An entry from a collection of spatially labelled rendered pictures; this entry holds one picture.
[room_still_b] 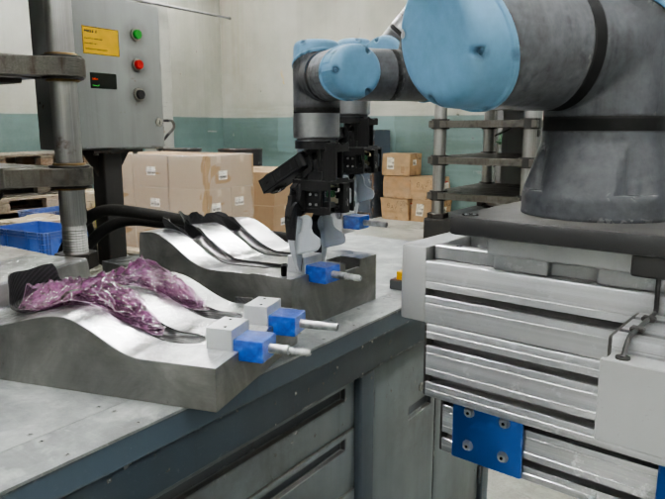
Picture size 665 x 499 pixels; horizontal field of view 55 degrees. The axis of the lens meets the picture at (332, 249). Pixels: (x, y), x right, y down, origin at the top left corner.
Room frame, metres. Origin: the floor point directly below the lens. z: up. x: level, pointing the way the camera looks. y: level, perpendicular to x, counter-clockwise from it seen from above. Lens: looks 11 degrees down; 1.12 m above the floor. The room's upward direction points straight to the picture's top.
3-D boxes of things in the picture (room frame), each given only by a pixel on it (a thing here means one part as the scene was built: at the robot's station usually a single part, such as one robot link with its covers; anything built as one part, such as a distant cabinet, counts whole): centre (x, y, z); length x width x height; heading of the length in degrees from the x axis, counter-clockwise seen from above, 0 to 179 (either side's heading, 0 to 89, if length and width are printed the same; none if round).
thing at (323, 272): (1.03, 0.01, 0.89); 0.13 x 0.05 x 0.05; 55
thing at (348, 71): (0.95, -0.03, 1.20); 0.11 x 0.11 x 0.08; 23
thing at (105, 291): (0.90, 0.33, 0.90); 0.26 x 0.18 x 0.08; 72
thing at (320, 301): (1.23, 0.19, 0.87); 0.50 x 0.26 x 0.14; 55
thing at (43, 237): (4.56, 2.13, 0.32); 0.60 x 0.41 x 0.22; 60
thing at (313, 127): (1.04, 0.02, 1.13); 0.08 x 0.08 x 0.05
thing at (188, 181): (5.40, 1.32, 0.47); 1.22 x 0.80 x 0.94; 58
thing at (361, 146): (1.34, -0.05, 1.09); 0.09 x 0.08 x 0.12; 55
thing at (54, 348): (0.89, 0.33, 0.86); 0.50 x 0.26 x 0.11; 72
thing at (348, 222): (1.33, -0.06, 0.93); 0.13 x 0.05 x 0.05; 55
